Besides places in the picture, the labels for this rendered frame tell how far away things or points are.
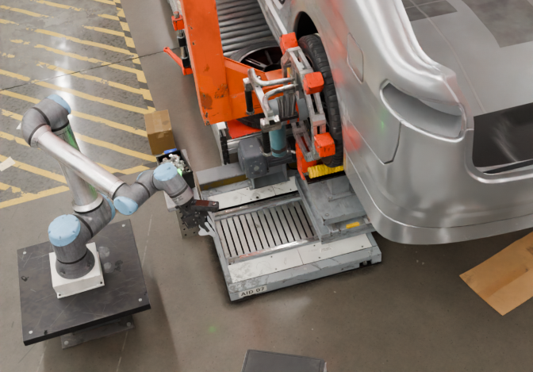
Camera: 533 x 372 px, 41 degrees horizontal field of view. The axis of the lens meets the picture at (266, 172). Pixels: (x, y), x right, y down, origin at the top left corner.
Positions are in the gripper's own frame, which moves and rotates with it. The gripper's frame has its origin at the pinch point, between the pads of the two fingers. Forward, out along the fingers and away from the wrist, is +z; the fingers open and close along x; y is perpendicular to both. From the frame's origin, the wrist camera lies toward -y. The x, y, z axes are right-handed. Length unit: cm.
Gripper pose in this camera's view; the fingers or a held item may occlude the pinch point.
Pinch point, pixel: (215, 233)
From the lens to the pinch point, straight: 305.6
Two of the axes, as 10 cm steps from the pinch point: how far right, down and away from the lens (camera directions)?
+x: -1.5, 5.3, -8.4
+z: 5.0, 7.7, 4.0
